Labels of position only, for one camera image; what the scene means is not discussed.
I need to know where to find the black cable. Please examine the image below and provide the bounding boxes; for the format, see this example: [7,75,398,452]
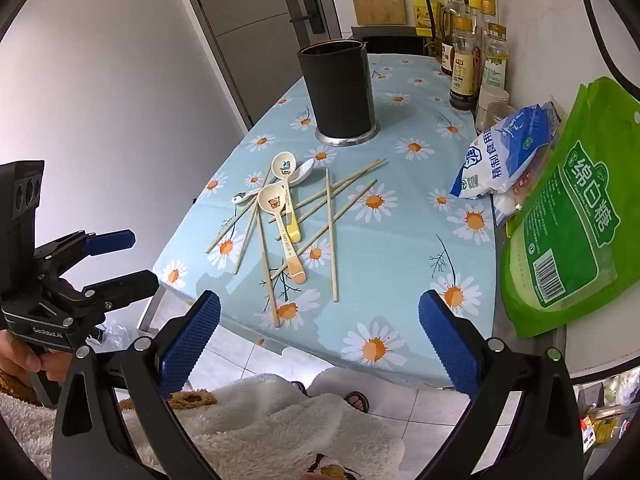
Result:
[579,0,640,92]

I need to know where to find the white lidded jar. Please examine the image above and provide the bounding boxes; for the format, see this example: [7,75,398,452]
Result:
[474,85,510,132]

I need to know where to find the tall bottle yellow cap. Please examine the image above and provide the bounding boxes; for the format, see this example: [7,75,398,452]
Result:
[473,0,497,61]

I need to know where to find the clear bottle green label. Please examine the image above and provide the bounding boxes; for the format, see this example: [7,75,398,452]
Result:
[480,23,511,92]

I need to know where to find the blue white salt bag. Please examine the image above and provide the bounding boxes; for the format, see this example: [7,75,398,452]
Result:
[449,102,562,200]

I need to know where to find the dark sauce bottle red label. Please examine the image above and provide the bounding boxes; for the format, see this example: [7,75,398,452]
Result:
[439,0,467,77]

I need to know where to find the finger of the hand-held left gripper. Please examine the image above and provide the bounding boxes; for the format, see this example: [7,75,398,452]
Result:
[82,269,161,312]
[35,229,137,262]

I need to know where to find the black cylindrical utensil holder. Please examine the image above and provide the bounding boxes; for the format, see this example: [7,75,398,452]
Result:
[297,39,381,147]

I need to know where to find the white ceramic spoon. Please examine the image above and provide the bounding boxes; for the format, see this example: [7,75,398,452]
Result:
[289,158,317,186]

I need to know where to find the black door lock handle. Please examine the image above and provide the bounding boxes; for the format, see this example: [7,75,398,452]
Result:
[289,0,324,36]

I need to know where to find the grey door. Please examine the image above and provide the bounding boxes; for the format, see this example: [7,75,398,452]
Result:
[172,0,342,132]

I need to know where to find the dark sauce bottle yellow label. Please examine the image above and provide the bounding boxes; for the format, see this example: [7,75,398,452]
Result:
[448,16,479,110]

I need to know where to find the person's left hand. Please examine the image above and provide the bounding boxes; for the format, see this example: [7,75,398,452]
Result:
[0,329,72,389]

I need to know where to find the dark kitchen sink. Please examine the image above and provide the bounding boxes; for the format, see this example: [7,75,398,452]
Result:
[350,25,442,57]

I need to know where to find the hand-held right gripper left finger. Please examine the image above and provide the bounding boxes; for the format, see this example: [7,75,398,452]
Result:
[50,290,223,480]

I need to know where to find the white red packet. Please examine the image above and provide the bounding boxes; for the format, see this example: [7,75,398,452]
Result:
[492,172,533,227]

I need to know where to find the white fleece robe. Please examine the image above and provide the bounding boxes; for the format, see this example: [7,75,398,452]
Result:
[0,374,407,480]

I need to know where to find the yellow oil bottle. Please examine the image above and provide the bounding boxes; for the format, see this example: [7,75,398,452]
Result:
[412,0,437,37]

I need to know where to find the assorted packets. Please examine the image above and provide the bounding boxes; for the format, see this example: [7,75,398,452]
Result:
[574,367,640,462]

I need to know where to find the metal table leg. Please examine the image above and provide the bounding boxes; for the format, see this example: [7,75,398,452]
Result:
[138,285,166,334]

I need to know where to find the green sugar bag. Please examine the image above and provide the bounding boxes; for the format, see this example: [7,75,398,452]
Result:
[501,77,640,340]

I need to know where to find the bunch of wooden chopsticks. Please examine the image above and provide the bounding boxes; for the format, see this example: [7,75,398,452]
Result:
[205,158,389,329]

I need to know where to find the cream spoon bear print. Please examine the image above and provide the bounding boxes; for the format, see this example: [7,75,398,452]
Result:
[257,183,307,285]

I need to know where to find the blue daisy tablecloth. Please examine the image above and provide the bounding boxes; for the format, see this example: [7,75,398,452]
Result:
[151,52,497,390]

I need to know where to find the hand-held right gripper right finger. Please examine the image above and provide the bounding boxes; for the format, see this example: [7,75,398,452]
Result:
[417,289,586,480]

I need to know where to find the clear plastic bag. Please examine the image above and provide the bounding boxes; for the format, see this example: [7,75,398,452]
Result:
[92,322,134,354]

